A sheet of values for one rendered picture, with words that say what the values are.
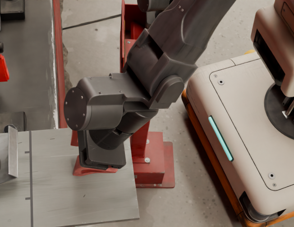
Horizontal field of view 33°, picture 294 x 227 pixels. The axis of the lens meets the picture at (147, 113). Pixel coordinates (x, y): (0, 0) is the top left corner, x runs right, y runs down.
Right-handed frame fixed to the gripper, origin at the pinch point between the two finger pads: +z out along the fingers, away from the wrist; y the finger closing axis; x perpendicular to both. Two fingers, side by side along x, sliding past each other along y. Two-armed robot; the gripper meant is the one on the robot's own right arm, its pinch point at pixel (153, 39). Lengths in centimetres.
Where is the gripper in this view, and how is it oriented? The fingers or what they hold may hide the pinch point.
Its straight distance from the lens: 136.1
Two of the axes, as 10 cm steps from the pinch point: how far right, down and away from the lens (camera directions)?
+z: -3.2, 5.0, 8.0
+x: 0.4, 8.5, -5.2
